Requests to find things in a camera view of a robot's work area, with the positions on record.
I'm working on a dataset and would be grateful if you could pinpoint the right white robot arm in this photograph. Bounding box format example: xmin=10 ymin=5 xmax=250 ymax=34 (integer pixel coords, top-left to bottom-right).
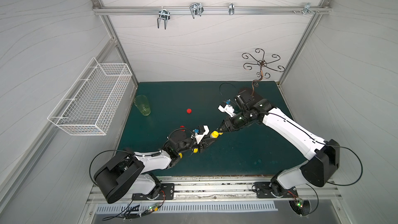
xmin=217 ymin=88 xmax=340 ymax=198

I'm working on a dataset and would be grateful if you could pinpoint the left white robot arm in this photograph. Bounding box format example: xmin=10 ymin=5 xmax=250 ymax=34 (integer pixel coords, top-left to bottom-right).
xmin=89 ymin=125 xmax=222 ymax=204

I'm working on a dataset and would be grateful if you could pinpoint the bronze scroll jewelry stand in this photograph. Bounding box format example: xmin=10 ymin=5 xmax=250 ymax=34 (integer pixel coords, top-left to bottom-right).
xmin=241 ymin=48 xmax=286 ymax=95

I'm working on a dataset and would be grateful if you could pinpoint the white vent strip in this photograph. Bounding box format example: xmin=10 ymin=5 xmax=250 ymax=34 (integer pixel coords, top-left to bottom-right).
xmin=95 ymin=201 xmax=278 ymax=215

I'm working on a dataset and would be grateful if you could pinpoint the small metal clip hook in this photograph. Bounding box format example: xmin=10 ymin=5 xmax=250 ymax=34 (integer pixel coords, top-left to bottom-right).
xmin=229 ymin=3 xmax=235 ymax=16

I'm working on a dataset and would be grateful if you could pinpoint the double prong metal hook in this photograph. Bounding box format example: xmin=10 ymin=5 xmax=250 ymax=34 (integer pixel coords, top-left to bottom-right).
xmin=157 ymin=9 xmax=171 ymax=30

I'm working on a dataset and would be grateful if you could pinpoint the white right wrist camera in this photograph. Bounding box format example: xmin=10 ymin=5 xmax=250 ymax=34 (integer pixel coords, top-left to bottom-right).
xmin=218 ymin=100 xmax=236 ymax=117

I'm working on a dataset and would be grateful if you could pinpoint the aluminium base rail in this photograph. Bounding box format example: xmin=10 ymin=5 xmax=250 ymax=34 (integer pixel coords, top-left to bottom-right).
xmin=86 ymin=176 xmax=343 ymax=203

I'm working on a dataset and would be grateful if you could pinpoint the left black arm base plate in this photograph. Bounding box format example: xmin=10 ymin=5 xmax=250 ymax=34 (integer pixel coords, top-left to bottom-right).
xmin=132 ymin=183 xmax=175 ymax=201

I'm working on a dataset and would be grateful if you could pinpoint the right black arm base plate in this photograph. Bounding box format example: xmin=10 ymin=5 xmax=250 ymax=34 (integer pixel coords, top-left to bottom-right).
xmin=251 ymin=181 xmax=298 ymax=199

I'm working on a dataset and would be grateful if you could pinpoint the wire loop metal hook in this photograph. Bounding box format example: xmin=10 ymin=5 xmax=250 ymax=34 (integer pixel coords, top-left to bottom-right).
xmin=189 ymin=3 xmax=204 ymax=19

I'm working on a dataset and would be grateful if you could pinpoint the white wire basket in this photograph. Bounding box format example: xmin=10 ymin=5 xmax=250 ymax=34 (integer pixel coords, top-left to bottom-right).
xmin=47 ymin=58 xmax=132 ymax=136

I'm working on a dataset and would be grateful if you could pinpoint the metal bracket hook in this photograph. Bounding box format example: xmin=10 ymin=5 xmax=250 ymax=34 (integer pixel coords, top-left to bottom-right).
xmin=292 ymin=3 xmax=320 ymax=16

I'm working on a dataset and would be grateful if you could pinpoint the aluminium top rail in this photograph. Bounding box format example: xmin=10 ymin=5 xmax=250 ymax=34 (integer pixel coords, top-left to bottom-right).
xmin=93 ymin=5 xmax=332 ymax=16

